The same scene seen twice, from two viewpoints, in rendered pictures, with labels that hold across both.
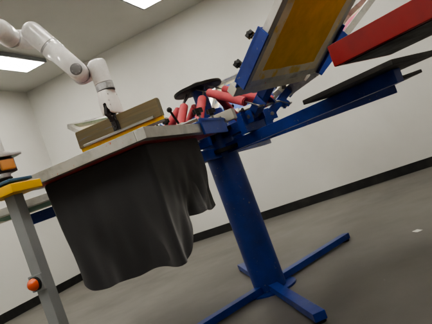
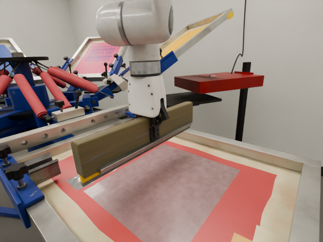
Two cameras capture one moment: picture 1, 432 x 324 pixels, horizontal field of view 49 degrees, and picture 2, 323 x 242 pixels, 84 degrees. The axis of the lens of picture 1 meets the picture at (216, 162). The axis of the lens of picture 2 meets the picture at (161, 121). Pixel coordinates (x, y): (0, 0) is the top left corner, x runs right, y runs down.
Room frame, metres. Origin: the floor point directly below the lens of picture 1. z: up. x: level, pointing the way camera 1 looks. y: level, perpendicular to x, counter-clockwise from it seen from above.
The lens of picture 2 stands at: (1.75, 0.74, 1.29)
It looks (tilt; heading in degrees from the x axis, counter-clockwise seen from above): 20 degrees down; 291
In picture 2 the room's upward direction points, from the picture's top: 3 degrees counter-clockwise
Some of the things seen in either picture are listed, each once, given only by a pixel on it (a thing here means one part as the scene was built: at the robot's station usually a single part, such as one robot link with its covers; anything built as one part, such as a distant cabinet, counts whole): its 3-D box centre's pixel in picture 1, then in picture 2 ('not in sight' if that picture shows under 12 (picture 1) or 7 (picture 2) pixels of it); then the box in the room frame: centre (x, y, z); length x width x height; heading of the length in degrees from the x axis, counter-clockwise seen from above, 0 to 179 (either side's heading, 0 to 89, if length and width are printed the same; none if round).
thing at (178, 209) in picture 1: (188, 193); not in sight; (1.83, 0.14, 0.74); 0.46 x 0.04 x 0.42; 160
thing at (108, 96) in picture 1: (110, 101); (146, 92); (1.94, 0.32, 1.20); 0.10 x 0.08 x 0.11; 160
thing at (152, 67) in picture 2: (105, 87); (142, 67); (1.95, 0.32, 1.26); 0.09 x 0.07 x 0.03; 160
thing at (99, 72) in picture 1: (90, 75); (132, 35); (1.95, 0.36, 1.33); 0.15 x 0.10 x 0.11; 95
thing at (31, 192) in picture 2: not in sight; (17, 183); (2.28, 0.49, 0.98); 0.30 x 0.05 x 0.07; 160
